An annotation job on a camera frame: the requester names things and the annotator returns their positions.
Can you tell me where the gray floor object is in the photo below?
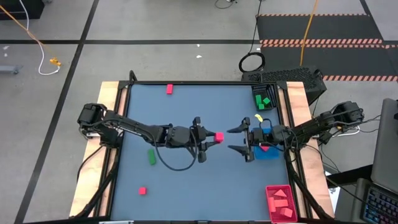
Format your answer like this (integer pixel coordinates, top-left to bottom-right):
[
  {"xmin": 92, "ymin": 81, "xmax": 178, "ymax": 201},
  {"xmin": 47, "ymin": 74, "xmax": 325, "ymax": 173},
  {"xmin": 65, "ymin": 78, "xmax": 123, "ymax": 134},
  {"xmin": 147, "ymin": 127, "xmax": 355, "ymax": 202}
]
[{"xmin": 0, "ymin": 65, "xmax": 23, "ymax": 75}]

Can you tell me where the black keyboard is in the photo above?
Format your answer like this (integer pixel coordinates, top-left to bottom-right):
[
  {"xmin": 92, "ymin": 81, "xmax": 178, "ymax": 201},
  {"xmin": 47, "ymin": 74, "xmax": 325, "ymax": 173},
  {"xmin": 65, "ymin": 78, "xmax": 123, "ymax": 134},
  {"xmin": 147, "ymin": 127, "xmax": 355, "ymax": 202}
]
[{"xmin": 360, "ymin": 186, "xmax": 398, "ymax": 224}]

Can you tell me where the black mesh basket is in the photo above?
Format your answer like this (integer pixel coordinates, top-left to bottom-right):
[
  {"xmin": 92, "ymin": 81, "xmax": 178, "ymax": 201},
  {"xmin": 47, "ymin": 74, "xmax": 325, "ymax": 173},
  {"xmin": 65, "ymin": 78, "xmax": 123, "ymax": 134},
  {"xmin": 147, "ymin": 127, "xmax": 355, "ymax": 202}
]
[{"xmin": 251, "ymin": 83, "xmax": 277, "ymax": 111}]

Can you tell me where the dark low desk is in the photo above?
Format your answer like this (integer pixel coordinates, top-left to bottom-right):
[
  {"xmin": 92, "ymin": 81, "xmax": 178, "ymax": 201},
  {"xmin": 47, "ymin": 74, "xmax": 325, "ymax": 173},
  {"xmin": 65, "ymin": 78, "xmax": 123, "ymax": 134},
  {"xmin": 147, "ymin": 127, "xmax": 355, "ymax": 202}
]
[{"xmin": 325, "ymin": 163, "xmax": 398, "ymax": 224}]

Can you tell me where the red mesh basket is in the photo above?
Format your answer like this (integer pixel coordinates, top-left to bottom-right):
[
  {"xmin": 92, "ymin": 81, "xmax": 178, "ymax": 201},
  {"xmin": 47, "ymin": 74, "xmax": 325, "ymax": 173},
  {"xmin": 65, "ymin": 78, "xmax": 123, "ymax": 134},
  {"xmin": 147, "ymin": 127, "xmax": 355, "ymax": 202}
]
[{"xmin": 266, "ymin": 184, "xmax": 299, "ymax": 223}]

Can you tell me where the black table frame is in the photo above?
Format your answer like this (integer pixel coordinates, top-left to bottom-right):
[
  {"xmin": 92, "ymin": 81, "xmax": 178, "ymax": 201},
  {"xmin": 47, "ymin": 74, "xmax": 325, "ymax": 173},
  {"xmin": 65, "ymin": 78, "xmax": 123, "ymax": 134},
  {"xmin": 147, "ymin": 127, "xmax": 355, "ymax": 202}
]
[{"xmin": 93, "ymin": 80, "xmax": 312, "ymax": 224}]

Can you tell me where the white floor cable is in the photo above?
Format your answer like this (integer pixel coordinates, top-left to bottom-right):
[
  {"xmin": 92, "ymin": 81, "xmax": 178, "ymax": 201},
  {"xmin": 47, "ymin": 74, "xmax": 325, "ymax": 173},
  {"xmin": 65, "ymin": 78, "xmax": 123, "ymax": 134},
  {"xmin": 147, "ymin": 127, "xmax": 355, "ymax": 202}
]
[{"xmin": 18, "ymin": 0, "xmax": 62, "ymax": 76}]

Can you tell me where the black floor cable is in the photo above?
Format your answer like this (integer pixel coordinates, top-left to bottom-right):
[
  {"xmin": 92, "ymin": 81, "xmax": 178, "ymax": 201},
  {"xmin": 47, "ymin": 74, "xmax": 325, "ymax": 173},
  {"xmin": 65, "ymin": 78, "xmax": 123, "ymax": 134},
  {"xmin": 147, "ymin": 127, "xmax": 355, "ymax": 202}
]
[{"xmin": 214, "ymin": 0, "xmax": 237, "ymax": 9}]

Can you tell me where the yellow hanging cable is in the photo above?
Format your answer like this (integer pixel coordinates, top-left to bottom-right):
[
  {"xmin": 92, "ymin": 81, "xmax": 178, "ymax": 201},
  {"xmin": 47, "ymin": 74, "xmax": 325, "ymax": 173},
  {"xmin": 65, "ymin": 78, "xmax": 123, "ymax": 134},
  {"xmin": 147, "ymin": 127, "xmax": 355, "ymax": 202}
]
[{"xmin": 299, "ymin": 0, "xmax": 320, "ymax": 67}]

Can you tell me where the wooden table side board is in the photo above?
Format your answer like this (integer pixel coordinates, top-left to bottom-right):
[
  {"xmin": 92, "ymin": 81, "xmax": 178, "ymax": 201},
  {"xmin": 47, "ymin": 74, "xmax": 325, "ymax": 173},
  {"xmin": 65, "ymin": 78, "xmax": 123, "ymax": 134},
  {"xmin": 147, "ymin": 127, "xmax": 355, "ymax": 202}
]
[
  {"xmin": 278, "ymin": 81, "xmax": 335, "ymax": 218},
  {"xmin": 68, "ymin": 81, "xmax": 128, "ymax": 218}
]

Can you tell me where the orange floor cable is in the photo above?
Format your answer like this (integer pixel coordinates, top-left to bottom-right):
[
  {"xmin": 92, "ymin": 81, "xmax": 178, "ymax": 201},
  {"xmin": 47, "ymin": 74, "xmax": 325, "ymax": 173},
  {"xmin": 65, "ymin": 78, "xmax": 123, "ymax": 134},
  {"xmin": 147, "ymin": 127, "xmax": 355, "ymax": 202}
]
[{"xmin": 0, "ymin": 4, "xmax": 55, "ymax": 62}]

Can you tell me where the black orange-striped floor mat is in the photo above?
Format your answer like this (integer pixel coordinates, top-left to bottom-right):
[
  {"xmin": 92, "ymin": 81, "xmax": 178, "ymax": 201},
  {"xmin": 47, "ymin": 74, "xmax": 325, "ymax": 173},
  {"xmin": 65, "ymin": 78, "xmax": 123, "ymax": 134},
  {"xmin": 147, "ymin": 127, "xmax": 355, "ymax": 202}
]
[{"xmin": 256, "ymin": 14, "xmax": 398, "ymax": 82}]

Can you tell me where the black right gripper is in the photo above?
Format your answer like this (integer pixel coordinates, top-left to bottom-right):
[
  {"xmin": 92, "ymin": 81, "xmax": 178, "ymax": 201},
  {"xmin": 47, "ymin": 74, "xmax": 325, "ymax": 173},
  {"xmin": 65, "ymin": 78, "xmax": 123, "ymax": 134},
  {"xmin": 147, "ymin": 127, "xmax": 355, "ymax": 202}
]
[{"xmin": 226, "ymin": 116, "xmax": 267, "ymax": 163}]

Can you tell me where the gray laptop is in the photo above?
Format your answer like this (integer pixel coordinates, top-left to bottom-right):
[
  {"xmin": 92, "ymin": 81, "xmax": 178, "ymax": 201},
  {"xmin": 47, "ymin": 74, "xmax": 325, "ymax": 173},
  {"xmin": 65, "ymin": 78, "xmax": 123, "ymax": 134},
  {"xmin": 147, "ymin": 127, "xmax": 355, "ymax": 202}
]
[{"xmin": 370, "ymin": 98, "xmax": 398, "ymax": 195}]

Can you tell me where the blue mesh basket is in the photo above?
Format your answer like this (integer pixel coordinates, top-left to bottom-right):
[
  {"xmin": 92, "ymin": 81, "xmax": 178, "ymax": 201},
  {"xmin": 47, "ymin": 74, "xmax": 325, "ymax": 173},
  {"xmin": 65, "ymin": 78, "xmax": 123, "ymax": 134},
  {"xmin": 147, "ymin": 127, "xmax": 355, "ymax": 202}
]
[{"xmin": 253, "ymin": 126, "xmax": 280, "ymax": 161}]

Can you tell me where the black hanging cable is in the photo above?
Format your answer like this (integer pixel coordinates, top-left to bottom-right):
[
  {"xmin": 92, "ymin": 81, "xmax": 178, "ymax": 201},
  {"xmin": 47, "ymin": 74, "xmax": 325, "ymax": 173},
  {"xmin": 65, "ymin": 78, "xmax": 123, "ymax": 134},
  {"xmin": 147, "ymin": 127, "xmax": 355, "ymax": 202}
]
[{"xmin": 238, "ymin": 0, "xmax": 266, "ymax": 74}]

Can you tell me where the black cabinet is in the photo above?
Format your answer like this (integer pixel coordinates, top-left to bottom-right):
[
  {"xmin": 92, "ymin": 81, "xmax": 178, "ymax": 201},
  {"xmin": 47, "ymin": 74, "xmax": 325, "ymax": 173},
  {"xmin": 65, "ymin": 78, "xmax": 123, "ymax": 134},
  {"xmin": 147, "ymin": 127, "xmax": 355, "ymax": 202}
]
[{"xmin": 0, "ymin": 0, "xmax": 45, "ymax": 21}]

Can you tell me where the white paper sheet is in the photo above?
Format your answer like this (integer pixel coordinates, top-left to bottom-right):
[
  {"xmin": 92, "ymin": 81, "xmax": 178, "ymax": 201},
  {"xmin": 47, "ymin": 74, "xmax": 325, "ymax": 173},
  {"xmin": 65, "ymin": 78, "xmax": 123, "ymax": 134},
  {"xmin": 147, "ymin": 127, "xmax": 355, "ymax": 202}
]
[{"xmin": 323, "ymin": 170, "xmax": 341, "ymax": 215}]

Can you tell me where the black diagonal frame strut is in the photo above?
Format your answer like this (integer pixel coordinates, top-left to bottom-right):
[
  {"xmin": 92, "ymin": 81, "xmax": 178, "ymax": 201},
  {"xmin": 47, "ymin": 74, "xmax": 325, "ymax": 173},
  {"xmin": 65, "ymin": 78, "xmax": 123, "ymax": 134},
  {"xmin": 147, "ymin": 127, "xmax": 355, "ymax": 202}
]
[
  {"xmin": 73, "ymin": 149, "xmax": 121, "ymax": 218},
  {"xmin": 284, "ymin": 149, "xmax": 330, "ymax": 220}
]

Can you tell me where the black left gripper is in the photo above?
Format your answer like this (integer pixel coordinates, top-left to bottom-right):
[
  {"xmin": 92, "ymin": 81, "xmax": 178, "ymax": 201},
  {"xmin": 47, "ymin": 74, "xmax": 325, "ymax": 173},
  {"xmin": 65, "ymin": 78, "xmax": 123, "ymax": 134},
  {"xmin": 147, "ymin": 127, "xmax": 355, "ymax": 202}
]
[{"xmin": 172, "ymin": 116, "xmax": 220, "ymax": 164}]

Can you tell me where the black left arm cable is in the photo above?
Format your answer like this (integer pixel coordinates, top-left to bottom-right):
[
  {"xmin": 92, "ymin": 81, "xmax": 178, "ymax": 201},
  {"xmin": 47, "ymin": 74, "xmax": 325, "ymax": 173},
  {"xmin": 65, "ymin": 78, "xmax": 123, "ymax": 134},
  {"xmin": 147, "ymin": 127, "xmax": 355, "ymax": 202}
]
[{"xmin": 152, "ymin": 136, "xmax": 200, "ymax": 172}]

